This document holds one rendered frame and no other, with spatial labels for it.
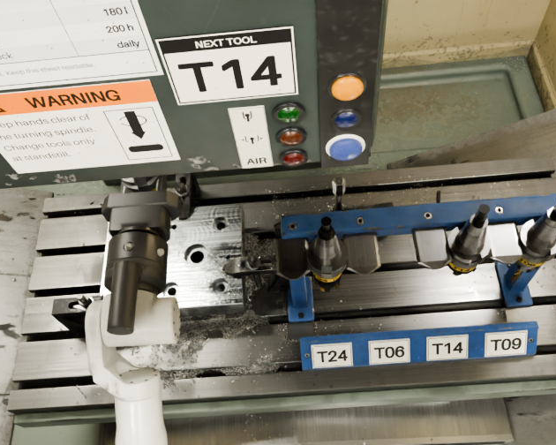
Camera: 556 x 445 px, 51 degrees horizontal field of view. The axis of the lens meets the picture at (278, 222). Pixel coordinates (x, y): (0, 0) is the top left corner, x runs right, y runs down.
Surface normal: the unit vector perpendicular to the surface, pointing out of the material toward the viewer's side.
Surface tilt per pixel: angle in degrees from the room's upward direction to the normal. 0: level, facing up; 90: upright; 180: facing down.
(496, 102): 0
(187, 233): 0
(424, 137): 0
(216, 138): 90
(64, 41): 90
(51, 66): 90
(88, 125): 90
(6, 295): 24
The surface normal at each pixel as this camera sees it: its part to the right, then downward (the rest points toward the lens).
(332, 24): 0.04, 0.87
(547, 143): -0.49, -0.41
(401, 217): -0.08, -0.49
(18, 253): 0.33, -0.47
